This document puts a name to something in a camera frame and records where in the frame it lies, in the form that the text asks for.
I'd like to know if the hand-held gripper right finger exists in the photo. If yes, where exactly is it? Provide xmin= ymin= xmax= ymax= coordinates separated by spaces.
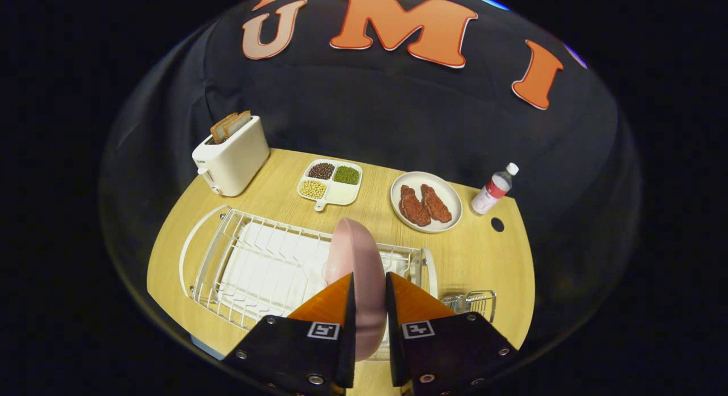
xmin=386 ymin=272 xmax=518 ymax=396

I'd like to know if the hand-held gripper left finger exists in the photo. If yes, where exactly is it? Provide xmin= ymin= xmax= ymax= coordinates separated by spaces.
xmin=221 ymin=273 xmax=357 ymax=396

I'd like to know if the pink plate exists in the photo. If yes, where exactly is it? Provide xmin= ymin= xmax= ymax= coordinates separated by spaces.
xmin=324 ymin=217 xmax=388 ymax=362

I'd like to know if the metal wire basket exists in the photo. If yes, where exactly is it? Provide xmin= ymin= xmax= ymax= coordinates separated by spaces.
xmin=441 ymin=290 xmax=497 ymax=324

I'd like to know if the white wire dish rack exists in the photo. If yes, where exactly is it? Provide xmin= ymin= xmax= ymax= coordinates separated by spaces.
xmin=179 ymin=205 xmax=439 ymax=362

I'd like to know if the white divided dish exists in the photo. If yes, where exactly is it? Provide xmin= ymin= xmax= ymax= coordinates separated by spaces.
xmin=297 ymin=159 xmax=363 ymax=212

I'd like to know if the white plate with meat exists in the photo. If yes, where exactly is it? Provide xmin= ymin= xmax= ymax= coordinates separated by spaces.
xmin=390 ymin=171 xmax=464 ymax=233

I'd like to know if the red meat piece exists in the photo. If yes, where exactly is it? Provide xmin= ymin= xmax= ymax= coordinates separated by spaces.
xmin=420 ymin=183 xmax=453 ymax=224
xmin=399 ymin=184 xmax=432 ymax=227

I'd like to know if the clear bottle red label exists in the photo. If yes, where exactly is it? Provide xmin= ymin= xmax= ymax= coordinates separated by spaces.
xmin=470 ymin=162 xmax=519 ymax=216

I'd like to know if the white toaster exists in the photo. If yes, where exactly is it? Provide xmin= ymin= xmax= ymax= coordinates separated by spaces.
xmin=192 ymin=115 xmax=271 ymax=197

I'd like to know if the black backdrop cloth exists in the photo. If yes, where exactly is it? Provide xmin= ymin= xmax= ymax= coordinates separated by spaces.
xmin=100 ymin=0 xmax=643 ymax=351

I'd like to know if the brown toast slice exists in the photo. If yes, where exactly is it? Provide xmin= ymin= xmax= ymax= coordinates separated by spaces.
xmin=223 ymin=110 xmax=251 ymax=138
xmin=210 ymin=113 xmax=239 ymax=145

